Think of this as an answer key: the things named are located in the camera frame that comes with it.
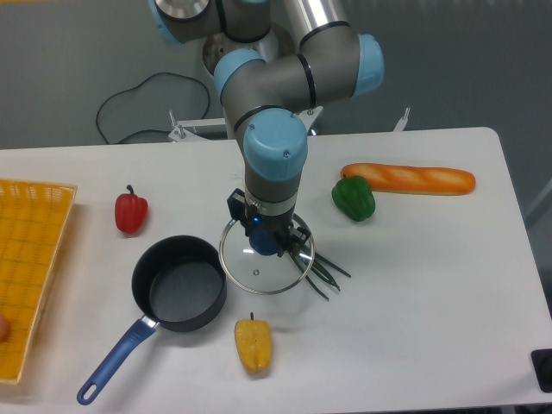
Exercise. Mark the black saucepan blue handle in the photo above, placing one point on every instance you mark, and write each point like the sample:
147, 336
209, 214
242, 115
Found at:
179, 285

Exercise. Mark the green bell pepper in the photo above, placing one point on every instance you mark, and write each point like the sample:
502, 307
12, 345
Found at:
354, 198

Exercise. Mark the red bell pepper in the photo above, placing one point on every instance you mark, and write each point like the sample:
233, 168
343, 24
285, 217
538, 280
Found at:
130, 211

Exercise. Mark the yellow woven basket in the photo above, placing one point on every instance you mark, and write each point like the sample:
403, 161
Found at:
34, 216

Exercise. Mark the orange baguette bread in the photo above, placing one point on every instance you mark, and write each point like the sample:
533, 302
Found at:
420, 180

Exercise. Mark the black object table corner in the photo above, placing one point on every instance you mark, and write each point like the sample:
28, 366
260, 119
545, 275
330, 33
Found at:
542, 363

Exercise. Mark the yellow bell pepper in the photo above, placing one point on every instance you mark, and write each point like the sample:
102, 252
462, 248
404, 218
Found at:
253, 340

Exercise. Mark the green spring onion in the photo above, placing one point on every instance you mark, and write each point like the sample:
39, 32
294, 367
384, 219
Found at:
317, 266

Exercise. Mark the glass lid blue knob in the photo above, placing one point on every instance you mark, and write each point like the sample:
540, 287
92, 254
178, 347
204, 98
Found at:
264, 274

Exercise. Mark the brown egg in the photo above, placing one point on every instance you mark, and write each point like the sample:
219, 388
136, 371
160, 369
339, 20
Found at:
4, 328

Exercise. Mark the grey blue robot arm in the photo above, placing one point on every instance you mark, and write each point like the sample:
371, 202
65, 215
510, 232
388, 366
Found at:
262, 99

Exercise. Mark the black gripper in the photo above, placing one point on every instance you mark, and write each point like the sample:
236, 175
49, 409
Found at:
268, 225

